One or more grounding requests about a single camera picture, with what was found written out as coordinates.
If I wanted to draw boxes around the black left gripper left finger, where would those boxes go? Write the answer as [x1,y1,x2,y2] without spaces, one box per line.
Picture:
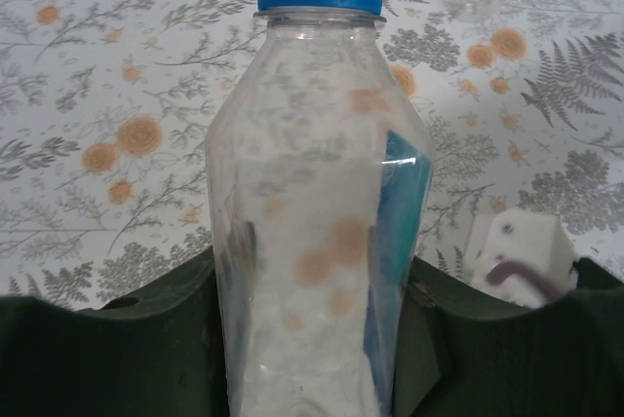
[0,246,230,417]

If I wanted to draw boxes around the floral patterned table cover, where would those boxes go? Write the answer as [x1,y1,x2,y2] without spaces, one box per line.
[0,0,624,314]

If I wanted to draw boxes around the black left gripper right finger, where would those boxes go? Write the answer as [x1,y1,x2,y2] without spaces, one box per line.
[392,253,624,417]

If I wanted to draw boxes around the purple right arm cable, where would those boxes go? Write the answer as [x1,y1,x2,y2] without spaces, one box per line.
[487,263,574,302]

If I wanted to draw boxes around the white bracket with cable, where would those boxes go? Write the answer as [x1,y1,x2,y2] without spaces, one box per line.
[466,208,580,310]

